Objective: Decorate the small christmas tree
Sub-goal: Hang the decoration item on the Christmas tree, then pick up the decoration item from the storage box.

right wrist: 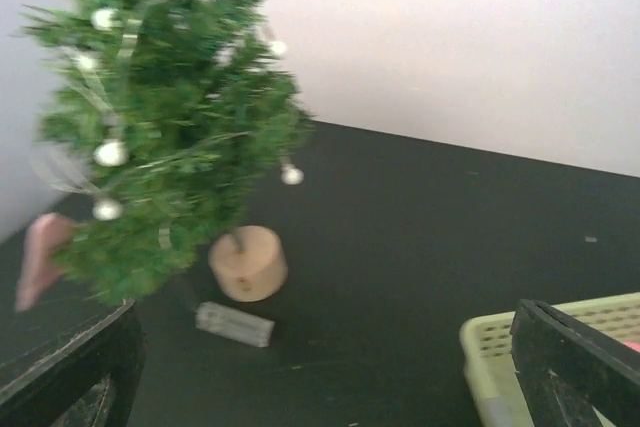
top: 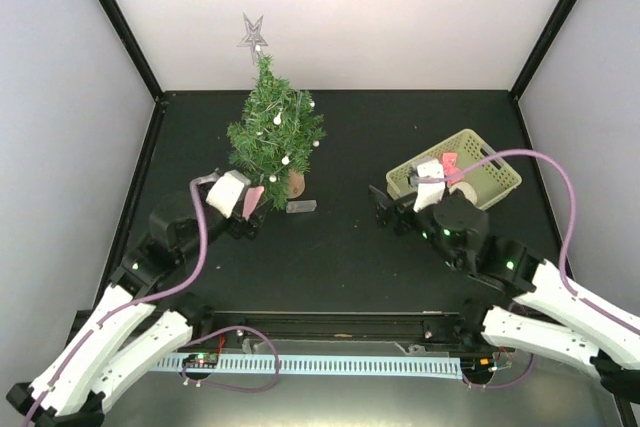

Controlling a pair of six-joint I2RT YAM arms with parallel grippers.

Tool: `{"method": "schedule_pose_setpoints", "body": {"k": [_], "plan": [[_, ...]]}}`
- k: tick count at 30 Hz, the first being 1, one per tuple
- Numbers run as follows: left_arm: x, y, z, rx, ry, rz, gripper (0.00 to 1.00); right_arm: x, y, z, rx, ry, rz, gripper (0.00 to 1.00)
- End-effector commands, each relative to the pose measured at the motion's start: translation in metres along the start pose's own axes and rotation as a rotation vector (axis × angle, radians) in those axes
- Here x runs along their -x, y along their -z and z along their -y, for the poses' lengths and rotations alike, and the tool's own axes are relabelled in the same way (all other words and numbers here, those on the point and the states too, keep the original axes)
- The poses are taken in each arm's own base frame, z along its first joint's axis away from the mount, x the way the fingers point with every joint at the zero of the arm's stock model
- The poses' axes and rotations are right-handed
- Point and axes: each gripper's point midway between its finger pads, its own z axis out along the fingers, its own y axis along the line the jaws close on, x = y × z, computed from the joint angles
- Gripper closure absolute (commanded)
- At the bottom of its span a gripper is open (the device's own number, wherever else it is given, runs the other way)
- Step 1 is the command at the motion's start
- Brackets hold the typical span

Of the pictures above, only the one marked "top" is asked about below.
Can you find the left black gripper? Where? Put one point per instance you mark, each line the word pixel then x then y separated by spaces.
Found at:
pixel 251 229

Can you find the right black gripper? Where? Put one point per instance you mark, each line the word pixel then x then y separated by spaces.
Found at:
pixel 402 211

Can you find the pink cone ornament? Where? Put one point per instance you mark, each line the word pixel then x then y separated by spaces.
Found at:
pixel 251 200

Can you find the clear battery box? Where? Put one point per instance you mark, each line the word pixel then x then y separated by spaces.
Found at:
pixel 301 206

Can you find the pink star ornament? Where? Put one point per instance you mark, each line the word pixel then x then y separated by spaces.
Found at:
pixel 452 172

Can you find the small green christmas tree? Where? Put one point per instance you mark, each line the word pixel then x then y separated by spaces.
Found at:
pixel 275 135

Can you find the green plastic basket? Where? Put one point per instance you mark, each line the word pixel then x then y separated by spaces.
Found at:
pixel 491 182

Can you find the silver star tree topper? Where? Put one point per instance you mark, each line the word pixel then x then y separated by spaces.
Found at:
pixel 253 39

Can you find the brown white plush ornament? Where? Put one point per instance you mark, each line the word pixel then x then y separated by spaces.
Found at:
pixel 465 189

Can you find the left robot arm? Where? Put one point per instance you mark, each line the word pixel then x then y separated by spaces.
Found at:
pixel 132 328

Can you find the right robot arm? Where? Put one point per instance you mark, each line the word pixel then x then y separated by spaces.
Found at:
pixel 581 329

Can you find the small circuit board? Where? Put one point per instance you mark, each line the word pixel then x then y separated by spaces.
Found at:
pixel 201 360

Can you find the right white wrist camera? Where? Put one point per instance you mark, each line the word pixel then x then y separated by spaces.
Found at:
pixel 426 176

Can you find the black aluminium rail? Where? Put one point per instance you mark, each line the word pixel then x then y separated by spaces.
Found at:
pixel 452 332

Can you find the light blue slotted cable duct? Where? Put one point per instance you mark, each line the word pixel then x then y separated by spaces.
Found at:
pixel 322 365

